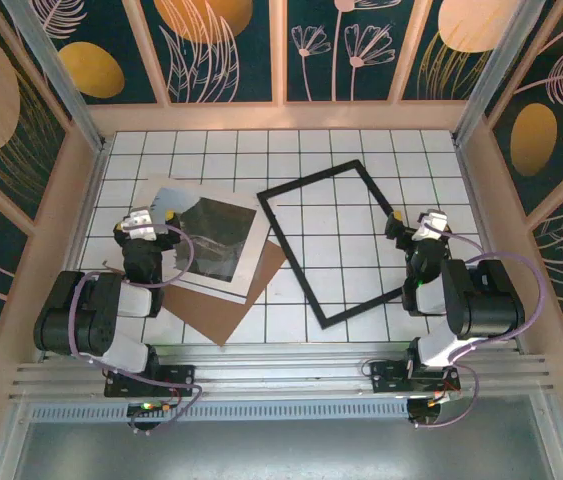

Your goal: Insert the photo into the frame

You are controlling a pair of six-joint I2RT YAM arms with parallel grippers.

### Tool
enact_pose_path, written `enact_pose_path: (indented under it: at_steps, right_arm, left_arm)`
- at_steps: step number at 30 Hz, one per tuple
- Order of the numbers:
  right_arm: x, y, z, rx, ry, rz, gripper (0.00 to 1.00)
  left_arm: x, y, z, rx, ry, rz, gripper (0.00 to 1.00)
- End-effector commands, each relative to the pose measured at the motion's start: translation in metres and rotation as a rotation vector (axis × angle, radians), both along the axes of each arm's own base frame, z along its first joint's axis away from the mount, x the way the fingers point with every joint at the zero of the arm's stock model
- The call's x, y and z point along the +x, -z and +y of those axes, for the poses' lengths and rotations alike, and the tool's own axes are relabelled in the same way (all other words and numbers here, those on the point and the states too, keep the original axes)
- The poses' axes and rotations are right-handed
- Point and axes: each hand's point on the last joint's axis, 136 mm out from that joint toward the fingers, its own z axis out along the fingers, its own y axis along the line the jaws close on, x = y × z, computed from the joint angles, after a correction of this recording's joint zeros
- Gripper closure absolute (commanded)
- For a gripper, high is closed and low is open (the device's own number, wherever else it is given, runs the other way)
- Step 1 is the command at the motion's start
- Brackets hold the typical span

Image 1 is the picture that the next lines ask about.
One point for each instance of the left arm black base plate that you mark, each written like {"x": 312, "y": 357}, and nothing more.
{"x": 176, "y": 380}

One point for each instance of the grey metal sheet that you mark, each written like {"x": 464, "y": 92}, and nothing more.
{"x": 286, "y": 450}

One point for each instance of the aluminium corner post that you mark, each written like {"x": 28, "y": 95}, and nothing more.
{"x": 60, "y": 75}
{"x": 497, "y": 65}

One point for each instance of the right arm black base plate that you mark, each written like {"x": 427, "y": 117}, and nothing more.
{"x": 386, "y": 377}

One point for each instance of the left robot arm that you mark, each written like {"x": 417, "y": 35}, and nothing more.
{"x": 86, "y": 320}

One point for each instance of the black picture frame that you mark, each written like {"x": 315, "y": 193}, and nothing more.
{"x": 291, "y": 260}

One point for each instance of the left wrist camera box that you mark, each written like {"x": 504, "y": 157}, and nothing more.
{"x": 142, "y": 222}

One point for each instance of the brown backing board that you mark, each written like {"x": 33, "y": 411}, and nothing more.
{"x": 211, "y": 320}

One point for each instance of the landscape photo print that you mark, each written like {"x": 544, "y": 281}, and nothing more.
{"x": 221, "y": 240}

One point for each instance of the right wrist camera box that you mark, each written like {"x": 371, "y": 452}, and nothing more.
{"x": 433, "y": 222}

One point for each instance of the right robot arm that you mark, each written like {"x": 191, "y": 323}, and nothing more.
{"x": 486, "y": 305}

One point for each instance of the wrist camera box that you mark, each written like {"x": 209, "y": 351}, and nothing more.
{"x": 142, "y": 222}
{"x": 433, "y": 222}

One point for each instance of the aluminium side rail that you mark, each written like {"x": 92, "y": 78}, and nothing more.
{"x": 467, "y": 165}
{"x": 94, "y": 175}

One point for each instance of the aluminium mounting rail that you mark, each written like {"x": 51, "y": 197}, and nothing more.
{"x": 286, "y": 370}

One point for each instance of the small electronics board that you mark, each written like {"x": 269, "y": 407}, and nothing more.
{"x": 423, "y": 410}
{"x": 148, "y": 407}

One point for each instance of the white mat board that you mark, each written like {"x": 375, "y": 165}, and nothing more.
{"x": 256, "y": 260}

